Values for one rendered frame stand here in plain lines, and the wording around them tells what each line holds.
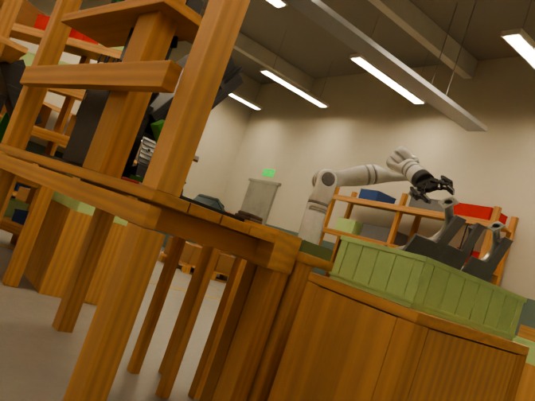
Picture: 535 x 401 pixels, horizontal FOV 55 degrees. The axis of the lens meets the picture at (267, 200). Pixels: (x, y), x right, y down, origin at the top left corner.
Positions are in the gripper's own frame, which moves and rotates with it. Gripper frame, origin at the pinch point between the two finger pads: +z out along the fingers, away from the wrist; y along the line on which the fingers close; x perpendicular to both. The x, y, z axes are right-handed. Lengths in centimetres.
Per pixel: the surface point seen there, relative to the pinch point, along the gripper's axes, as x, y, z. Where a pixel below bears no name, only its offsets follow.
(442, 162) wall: 341, 273, -483
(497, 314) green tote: 41.9, 6.8, 22.8
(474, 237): 19.0, 9.2, 5.4
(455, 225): 4.4, -1.6, 11.6
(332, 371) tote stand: 32, -58, 27
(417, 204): 345, 194, -416
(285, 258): 14, -57, -15
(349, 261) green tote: 16.2, -36.3, -3.0
